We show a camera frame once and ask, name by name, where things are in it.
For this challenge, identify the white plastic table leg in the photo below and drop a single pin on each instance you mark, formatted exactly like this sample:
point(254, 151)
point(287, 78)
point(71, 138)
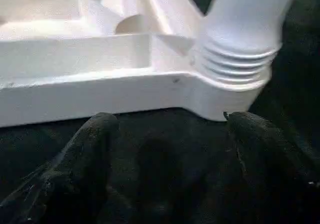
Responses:
point(245, 21)

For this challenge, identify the white plastic table top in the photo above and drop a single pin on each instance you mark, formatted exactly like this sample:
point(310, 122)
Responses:
point(75, 91)

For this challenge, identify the black work surface mat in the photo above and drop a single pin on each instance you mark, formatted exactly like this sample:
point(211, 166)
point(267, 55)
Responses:
point(170, 146)

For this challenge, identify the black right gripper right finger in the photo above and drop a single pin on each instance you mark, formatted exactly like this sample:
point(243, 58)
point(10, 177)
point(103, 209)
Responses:
point(270, 164)

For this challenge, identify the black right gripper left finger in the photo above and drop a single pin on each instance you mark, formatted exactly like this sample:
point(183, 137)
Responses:
point(75, 164)

